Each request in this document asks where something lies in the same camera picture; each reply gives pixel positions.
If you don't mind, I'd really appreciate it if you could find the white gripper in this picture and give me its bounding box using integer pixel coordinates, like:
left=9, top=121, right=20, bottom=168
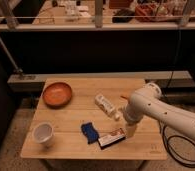
left=120, top=104, right=143, bottom=138

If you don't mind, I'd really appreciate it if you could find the white red black eraser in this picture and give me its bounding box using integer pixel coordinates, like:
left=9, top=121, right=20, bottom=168
left=98, top=128, right=126, bottom=149

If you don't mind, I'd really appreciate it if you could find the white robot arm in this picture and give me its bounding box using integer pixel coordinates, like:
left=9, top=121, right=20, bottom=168
left=122, top=83, right=195, bottom=141

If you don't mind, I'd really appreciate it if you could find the wooden table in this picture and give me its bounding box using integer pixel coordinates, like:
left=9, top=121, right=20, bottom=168
left=21, top=78, right=167, bottom=160

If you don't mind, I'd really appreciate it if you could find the orange round plate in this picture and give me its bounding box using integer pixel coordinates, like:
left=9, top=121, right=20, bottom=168
left=42, top=82, right=72, bottom=108

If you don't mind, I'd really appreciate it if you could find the white plastic cup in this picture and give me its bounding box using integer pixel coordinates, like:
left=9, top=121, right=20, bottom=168
left=32, top=122, right=54, bottom=148

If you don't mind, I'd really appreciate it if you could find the metal diagonal rod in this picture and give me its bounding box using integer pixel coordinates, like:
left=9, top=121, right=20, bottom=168
left=0, top=36, right=23, bottom=77

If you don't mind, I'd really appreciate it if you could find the background wooden shelf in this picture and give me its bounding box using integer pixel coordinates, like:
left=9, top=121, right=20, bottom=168
left=0, top=0, right=195, bottom=31

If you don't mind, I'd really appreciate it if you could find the black cable on floor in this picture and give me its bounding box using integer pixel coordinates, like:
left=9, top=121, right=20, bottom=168
left=156, top=28, right=195, bottom=169

